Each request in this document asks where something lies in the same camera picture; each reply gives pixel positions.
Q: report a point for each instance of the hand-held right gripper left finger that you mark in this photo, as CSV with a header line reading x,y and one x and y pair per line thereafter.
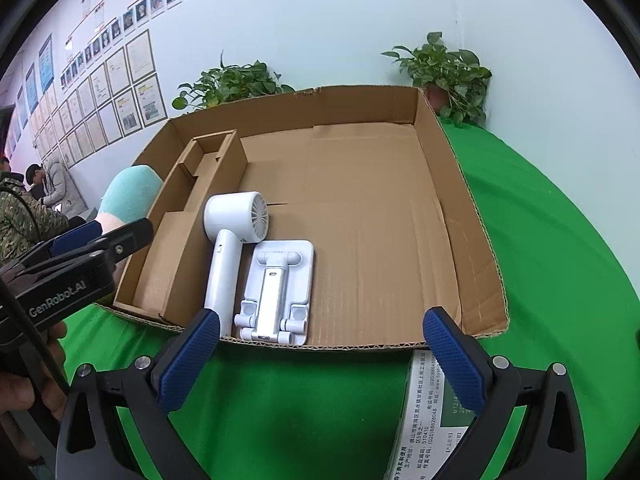
x,y
192,355

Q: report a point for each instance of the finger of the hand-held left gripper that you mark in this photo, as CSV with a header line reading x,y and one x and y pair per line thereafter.
x,y
132,237
75,238

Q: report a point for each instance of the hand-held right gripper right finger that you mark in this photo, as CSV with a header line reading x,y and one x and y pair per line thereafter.
x,y
450,355

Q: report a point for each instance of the small narrow cardboard box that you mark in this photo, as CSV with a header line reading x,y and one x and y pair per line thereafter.
x,y
170,260

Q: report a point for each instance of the pink teal green plush toy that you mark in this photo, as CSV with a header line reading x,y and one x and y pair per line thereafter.
x,y
130,192

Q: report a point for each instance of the white printed paper box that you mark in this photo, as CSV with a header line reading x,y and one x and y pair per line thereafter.
x,y
425,435

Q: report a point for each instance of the white hair dryer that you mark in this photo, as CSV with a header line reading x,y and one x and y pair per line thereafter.
x,y
222,270

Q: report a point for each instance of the white folding phone stand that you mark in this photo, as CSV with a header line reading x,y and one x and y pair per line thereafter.
x,y
272,285

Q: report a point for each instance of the large cardboard box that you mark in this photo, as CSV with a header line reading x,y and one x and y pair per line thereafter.
x,y
360,220

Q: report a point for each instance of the person's left hand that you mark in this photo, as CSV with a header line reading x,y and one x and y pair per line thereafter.
x,y
20,392

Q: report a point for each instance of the green table cloth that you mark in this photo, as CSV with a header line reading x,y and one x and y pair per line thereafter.
x,y
550,260

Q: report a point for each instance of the potted green plant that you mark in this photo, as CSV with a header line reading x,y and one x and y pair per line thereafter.
x,y
235,82
450,70

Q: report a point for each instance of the group of framed wall certificates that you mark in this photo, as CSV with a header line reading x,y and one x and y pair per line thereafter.
x,y
145,100

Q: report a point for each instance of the blue wall poster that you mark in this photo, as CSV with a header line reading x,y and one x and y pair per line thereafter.
x,y
31,87
46,62

